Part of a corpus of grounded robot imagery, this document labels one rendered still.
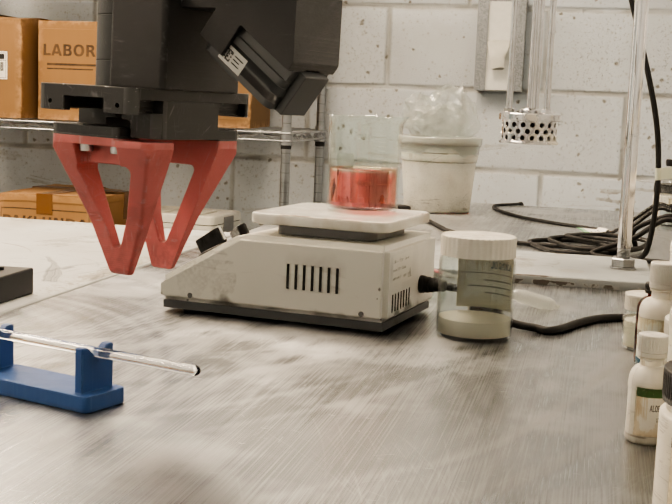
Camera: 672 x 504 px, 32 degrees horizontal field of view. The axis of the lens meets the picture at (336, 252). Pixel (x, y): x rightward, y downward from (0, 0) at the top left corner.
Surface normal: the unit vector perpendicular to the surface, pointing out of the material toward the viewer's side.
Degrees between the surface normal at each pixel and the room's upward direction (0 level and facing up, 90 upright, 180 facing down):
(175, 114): 91
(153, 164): 112
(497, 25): 90
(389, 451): 0
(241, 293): 90
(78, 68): 90
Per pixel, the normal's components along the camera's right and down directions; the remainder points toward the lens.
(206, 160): -0.51, 0.03
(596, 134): -0.22, 0.12
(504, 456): 0.04, -0.99
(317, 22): 0.86, 0.12
